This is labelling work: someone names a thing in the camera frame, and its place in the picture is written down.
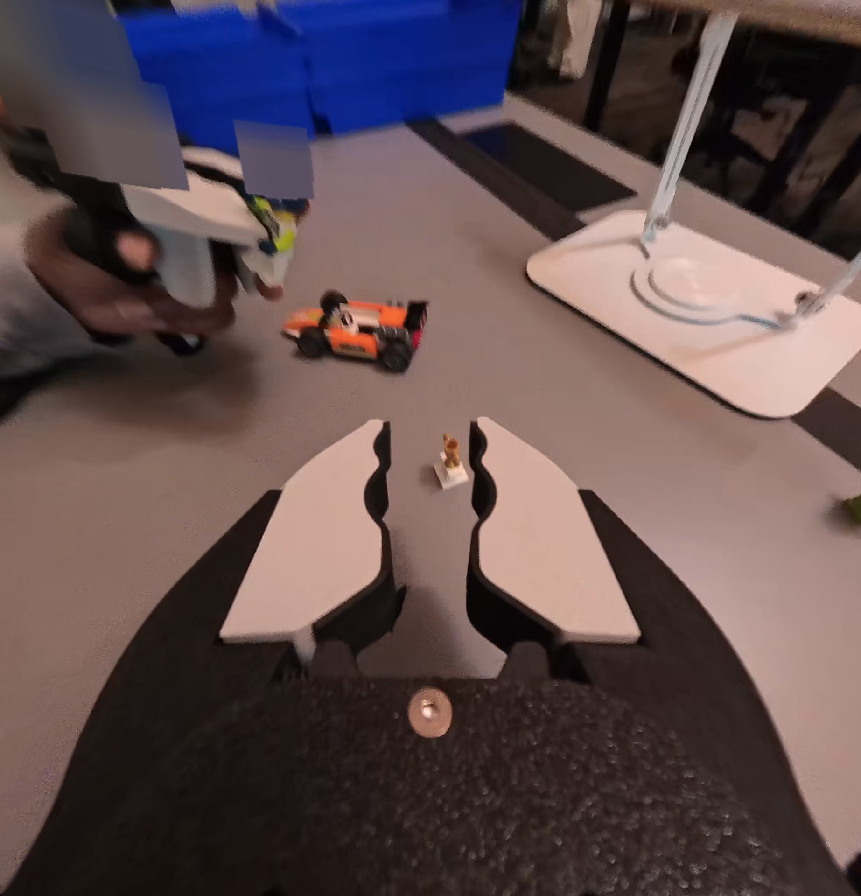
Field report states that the orange lego race car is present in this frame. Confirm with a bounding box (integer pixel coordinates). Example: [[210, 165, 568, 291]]
[[284, 290, 428, 373]]

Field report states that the small tan lego piece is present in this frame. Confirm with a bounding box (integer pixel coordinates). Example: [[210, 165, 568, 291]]
[[434, 434, 470, 491]]

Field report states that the person's left forearm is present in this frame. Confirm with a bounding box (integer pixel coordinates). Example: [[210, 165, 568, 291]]
[[0, 189, 67, 386]]

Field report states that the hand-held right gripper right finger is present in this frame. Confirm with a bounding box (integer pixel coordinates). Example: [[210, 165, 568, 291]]
[[466, 418, 641, 652]]

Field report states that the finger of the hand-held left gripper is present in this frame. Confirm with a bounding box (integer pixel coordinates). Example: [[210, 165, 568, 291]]
[[123, 180, 270, 246], [179, 145, 246, 186]]

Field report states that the person's left hand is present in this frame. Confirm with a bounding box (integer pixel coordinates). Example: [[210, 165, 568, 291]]
[[22, 210, 284, 348]]

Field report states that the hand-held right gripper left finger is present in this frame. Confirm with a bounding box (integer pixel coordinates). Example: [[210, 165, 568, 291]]
[[221, 418, 403, 659]]

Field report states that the white booklet stand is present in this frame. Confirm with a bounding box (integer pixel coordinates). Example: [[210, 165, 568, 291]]
[[526, 12, 861, 421]]

